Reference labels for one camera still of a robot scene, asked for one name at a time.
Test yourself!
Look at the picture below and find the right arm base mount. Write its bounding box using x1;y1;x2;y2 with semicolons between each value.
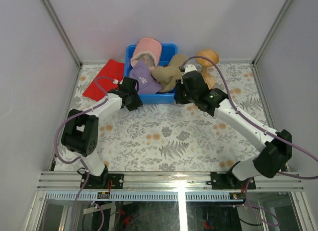
206;172;256;190

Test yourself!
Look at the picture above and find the red folded cloth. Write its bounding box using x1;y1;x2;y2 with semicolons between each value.
83;59;125;101

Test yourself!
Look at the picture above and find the aluminium front rail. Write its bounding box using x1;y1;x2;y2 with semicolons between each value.
37;171;305;202

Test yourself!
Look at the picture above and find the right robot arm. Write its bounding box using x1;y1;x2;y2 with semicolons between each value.
174;65;292;189

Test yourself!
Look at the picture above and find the pink baseball cap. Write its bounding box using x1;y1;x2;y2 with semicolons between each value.
130;37;162;70

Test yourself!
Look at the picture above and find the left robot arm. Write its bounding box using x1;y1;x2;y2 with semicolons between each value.
61;77;143;189

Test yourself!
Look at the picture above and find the wooden hat stand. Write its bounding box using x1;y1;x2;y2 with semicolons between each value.
196;49;219;89

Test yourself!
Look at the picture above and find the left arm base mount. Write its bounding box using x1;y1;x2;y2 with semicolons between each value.
77;167;124;191

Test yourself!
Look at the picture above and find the purple LA baseball cap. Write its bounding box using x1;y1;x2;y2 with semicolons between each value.
129;61;162;94

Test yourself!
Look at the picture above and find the blue plastic bin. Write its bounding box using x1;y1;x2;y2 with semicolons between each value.
124;43;178;104

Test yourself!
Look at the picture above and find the beige baseball cap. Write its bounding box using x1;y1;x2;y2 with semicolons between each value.
151;54;187;93

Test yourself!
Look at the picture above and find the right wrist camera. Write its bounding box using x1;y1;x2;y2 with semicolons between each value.
182;64;197;74

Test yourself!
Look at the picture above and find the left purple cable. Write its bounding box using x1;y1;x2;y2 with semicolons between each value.
54;76;120;231

